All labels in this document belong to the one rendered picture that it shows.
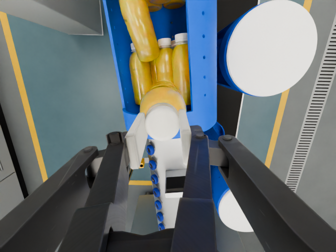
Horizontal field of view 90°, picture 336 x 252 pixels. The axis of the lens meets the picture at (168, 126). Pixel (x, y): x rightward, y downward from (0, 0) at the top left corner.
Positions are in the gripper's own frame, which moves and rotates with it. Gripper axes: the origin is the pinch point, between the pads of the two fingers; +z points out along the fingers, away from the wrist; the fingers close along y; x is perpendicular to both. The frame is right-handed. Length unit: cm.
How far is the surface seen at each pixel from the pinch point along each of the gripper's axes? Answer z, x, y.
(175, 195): 37, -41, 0
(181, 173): 49, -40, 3
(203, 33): 25.4, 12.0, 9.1
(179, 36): 33.6, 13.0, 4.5
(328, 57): 146, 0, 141
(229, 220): 41, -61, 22
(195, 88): 23.7, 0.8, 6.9
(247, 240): 143, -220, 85
